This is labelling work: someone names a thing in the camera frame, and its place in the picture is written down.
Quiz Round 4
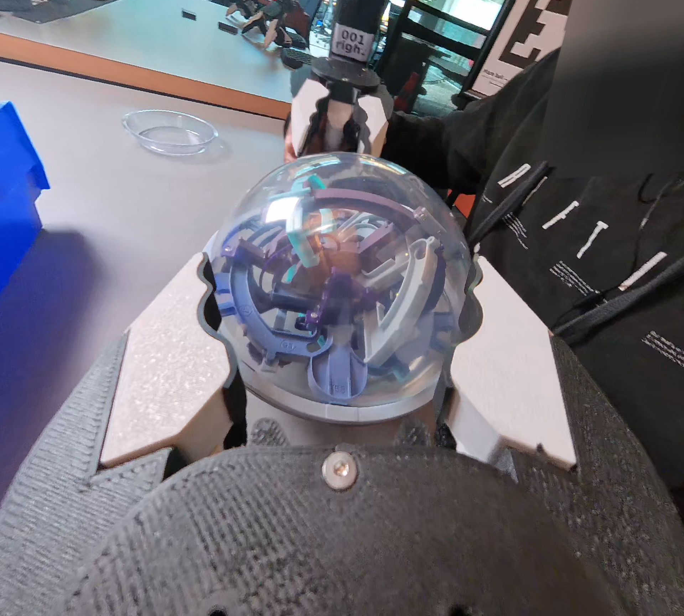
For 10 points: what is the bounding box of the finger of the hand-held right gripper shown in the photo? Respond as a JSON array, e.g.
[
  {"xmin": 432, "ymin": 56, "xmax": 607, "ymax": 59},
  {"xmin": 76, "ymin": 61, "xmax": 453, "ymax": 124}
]
[
  {"xmin": 287, "ymin": 77, "xmax": 341, "ymax": 160},
  {"xmin": 351, "ymin": 88, "xmax": 393, "ymax": 157}
]

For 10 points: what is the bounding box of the blue plastic bin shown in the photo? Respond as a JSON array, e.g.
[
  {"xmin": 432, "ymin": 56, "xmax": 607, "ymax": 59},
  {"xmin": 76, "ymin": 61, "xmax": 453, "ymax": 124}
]
[{"xmin": 0, "ymin": 101, "xmax": 51, "ymax": 291}]

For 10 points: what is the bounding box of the black printed hoodie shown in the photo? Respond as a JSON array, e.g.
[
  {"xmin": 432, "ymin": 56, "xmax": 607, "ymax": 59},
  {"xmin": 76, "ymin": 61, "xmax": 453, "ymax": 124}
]
[{"xmin": 465, "ymin": 40, "xmax": 684, "ymax": 510}]

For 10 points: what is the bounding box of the clear plastic maze ball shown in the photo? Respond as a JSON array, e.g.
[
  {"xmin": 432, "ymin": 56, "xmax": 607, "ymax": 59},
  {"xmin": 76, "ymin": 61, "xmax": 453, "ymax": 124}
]
[{"xmin": 201, "ymin": 152, "xmax": 476, "ymax": 424}]

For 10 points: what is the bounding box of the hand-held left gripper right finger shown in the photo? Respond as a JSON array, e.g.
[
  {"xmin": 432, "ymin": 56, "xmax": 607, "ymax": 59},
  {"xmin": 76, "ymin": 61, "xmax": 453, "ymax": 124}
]
[{"xmin": 444, "ymin": 255, "xmax": 579, "ymax": 469}]

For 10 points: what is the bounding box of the clear plastic dish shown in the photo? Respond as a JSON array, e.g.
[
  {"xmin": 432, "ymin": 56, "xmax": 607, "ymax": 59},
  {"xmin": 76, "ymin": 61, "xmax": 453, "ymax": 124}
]
[{"xmin": 121, "ymin": 109, "xmax": 220, "ymax": 157}]

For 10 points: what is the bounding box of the black white marker sign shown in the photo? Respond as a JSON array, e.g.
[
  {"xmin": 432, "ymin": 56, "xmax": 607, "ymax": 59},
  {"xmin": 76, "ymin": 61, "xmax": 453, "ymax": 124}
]
[{"xmin": 465, "ymin": 0, "xmax": 594, "ymax": 99}]

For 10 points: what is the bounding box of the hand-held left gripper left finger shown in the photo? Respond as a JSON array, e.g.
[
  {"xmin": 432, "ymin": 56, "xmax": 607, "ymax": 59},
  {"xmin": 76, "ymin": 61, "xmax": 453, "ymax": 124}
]
[{"xmin": 100, "ymin": 253, "xmax": 244, "ymax": 467}]

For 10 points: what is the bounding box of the person's right forearm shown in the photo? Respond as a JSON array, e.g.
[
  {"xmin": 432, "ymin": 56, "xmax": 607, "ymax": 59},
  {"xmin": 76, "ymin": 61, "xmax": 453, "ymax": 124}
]
[{"xmin": 383, "ymin": 50, "xmax": 562, "ymax": 195}]

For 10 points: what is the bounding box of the black and tan device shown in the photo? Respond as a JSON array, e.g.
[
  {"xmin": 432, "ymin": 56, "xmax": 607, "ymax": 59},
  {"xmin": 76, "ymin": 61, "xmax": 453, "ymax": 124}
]
[{"xmin": 225, "ymin": 0, "xmax": 316, "ymax": 51}]

